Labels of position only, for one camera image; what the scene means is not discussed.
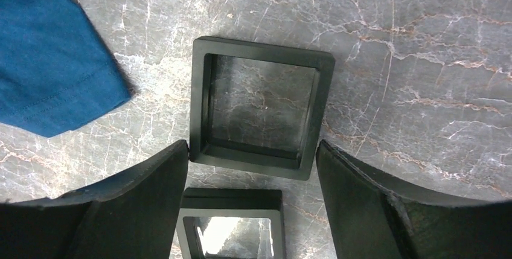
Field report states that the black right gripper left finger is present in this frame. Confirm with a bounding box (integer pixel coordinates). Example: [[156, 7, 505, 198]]
[[1, 140, 188, 258]]

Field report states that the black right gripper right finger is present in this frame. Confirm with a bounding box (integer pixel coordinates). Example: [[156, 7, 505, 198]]
[[316, 140, 511, 258]]

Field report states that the black square frame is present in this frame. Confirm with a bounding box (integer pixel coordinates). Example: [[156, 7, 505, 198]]
[[176, 188, 287, 258], [190, 36, 336, 181]]

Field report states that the blue Mickey Mouse t-shirt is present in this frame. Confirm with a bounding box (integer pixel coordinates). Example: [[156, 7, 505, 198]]
[[1, 0, 131, 138]]

